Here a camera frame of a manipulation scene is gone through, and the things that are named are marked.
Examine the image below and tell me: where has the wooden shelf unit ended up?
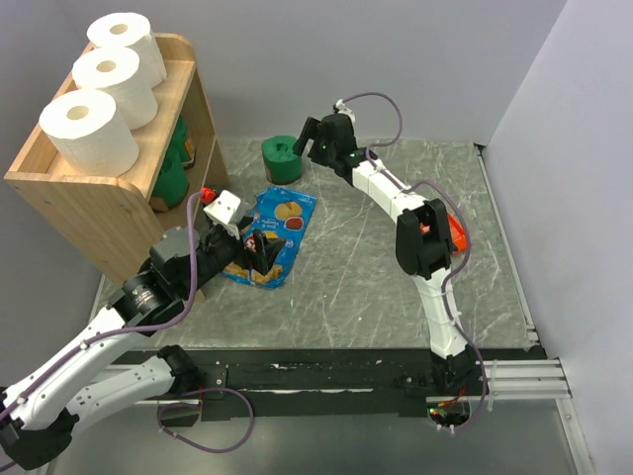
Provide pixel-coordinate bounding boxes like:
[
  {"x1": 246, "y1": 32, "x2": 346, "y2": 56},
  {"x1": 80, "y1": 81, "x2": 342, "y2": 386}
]
[{"x1": 5, "y1": 33, "x2": 229, "y2": 284}]

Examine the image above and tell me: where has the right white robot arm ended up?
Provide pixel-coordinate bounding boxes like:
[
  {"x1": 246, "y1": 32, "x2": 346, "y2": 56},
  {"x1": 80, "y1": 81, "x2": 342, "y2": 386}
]
[{"x1": 294, "y1": 113, "x2": 471, "y2": 365}]

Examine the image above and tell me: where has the white paper towel roll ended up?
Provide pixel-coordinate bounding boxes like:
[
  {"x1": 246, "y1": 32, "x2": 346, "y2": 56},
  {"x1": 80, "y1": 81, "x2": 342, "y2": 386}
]
[
  {"x1": 86, "y1": 12, "x2": 167, "y2": 88},
  {"x1": 71, "y1": 47, "x2": 158, "y2": 131},
  {"x1": 39, "y1": 89, "x2": 139, "y2": 177}
]

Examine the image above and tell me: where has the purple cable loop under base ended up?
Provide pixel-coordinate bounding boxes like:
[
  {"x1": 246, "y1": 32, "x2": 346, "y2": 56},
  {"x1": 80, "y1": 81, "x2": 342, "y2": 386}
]
[{"x1": 156, "y1": 386, "x2": 256, "y2": 452}]

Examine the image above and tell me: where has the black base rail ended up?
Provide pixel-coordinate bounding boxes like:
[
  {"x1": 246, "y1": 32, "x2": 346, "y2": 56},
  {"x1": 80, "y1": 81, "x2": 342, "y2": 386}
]
[{"x1": 149, "y1": 347, "x2": 546, "y2": 421}]

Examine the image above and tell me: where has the green roll front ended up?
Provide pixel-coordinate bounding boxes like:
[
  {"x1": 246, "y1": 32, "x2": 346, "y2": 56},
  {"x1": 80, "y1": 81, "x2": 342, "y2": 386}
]
[{"x1": 170, "y1": 115, "x2": 196, "y2": 169}]

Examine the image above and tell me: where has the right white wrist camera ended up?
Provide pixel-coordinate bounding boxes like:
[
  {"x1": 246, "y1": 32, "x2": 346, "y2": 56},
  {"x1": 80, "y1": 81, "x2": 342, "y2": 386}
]
[{"x1": 332, "y1": 99, "x2": 356, "y2": 124}]

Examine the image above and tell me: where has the orange razor package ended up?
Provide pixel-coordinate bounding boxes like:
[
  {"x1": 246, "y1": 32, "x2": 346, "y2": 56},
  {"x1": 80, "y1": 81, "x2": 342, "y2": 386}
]
[{"x1": 447, "y1": 213, "x2": 468, "y2": 254}]

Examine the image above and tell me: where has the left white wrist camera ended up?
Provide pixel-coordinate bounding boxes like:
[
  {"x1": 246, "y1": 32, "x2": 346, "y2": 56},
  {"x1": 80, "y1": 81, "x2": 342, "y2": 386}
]
[{"x1": 203, "y1": 190, "x2": 246, "y2": 238}]

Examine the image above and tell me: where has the green roll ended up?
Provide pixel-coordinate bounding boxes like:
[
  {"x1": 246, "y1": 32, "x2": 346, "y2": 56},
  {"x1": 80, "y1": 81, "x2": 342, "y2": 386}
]
[
  {"x1": 170, "y1": 115, "x2": 196, "y2": 169},
  {"x1": 261, "y1": 136, "x2": 303, "y2": 185},
  {"x1": 149, "y1": 154, "x2": 189, "y2": 212}
]

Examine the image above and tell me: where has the blue Lays chips bag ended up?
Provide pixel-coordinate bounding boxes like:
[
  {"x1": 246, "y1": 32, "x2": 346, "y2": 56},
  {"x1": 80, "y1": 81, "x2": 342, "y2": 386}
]
[{"x1": 224, "y1": 186, "x2": 317, "y2": 288}]

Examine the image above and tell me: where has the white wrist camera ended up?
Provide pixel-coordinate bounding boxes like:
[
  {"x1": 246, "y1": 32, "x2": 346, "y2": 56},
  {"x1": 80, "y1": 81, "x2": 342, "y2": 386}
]
[
  {"x1": 332, "y1": 99, "x2": 356, "y2": 124},
  {"x1": 203, "y1": 190, "x2": 246, "y2": 238}
]

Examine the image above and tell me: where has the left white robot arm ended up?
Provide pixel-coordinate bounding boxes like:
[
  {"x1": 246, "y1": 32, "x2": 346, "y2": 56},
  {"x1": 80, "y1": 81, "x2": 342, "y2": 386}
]
[{"x1": 1, "y1": 225, "x2": 285, "y2": 470}]

